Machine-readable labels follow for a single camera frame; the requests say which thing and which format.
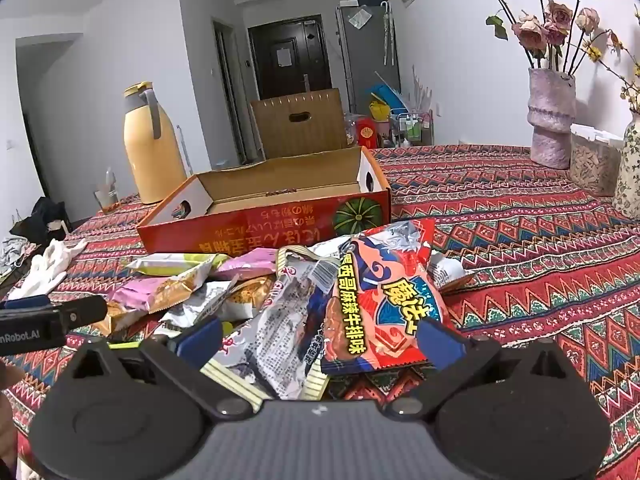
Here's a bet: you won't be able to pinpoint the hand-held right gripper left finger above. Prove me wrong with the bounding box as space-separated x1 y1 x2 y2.
55 316 254 422

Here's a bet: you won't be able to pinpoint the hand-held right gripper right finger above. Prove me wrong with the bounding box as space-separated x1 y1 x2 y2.
386 320 586 422

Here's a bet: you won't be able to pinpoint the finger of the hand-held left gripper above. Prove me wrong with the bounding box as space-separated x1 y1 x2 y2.
56 295 109 334
0 295 51 312

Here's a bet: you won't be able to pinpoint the pile of snack packets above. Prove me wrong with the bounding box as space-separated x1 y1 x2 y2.
105 220 473 403

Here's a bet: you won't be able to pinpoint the silver snack packet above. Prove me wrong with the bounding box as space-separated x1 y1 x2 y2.
200 247 333 402

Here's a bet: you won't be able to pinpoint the red snack packet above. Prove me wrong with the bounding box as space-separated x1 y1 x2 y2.
320 218 437 376

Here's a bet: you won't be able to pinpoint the pink snack packet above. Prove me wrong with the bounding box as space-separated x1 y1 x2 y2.
212 247 279 281

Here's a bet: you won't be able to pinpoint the orange cardboard box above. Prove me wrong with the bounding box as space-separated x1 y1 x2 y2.
136 146 392 256

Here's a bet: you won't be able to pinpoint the person's left forearm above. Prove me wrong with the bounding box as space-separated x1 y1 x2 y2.
0 360 25 466

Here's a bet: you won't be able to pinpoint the grey white cloth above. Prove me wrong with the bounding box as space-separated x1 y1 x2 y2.
0 235 38 281

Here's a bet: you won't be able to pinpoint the black bag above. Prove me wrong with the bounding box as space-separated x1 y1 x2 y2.
10 197 71 246

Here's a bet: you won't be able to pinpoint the drinking glass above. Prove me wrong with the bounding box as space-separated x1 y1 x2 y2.
95 167 121 213

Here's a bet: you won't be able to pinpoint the patterned red tablecloth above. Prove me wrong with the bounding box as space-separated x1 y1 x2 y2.
0 145 640 480

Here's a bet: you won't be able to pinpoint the yellow thermos jug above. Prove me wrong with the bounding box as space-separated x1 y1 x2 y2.
123 81 187 205

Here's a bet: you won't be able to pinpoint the white pole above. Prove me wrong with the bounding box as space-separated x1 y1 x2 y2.
177 125 193 171

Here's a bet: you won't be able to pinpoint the wooden chair back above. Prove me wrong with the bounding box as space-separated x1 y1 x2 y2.
250 89 348 163

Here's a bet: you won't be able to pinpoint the clear seed container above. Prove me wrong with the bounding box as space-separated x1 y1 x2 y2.
570 124 626 197

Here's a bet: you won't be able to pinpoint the pink textured vase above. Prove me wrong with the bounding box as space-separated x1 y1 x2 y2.
527 67 577 170

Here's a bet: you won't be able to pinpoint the grey interior door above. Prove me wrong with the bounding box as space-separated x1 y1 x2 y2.
212 20 246 161

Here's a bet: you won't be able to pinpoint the pink feather sticks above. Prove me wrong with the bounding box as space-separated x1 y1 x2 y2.
410 65 433 111

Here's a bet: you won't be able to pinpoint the blue board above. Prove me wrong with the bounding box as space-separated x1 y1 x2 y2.
367 84 401 111

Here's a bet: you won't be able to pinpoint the floral patterned vase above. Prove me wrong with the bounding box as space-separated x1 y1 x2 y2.
612 110 640 221

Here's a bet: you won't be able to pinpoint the grey refrigerator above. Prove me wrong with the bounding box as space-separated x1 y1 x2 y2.
336 2 401 111

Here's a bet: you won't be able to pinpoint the black entrance door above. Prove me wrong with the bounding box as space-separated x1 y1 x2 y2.
248 17 333 103

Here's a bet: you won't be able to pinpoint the white umbrella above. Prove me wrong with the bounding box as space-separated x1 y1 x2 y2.
380 2 396 66

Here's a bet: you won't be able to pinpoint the dried rose bouquet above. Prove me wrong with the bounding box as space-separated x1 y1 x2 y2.
460 0 626 73

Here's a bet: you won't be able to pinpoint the yellow flower branch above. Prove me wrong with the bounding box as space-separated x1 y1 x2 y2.
582 35 640 113

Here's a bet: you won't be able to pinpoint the wire trolley rack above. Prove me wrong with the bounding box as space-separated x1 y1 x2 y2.
389 110 435 148

